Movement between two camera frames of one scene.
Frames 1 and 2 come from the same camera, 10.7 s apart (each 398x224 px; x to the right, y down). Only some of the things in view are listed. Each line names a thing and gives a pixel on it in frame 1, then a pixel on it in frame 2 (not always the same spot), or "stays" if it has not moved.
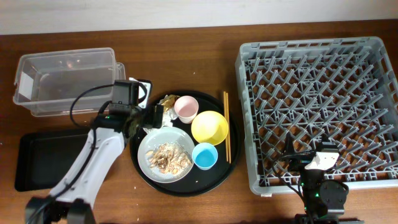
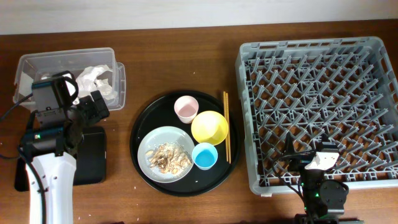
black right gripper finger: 325,138 stays
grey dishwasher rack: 346,88 stays
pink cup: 186,108 stays
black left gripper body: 142,116 to 76,116
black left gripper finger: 156,112 to 89,109
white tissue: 168,115 to 87,81
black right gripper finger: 289,143 stays
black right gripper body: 299,163 stays
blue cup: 204,155 stays
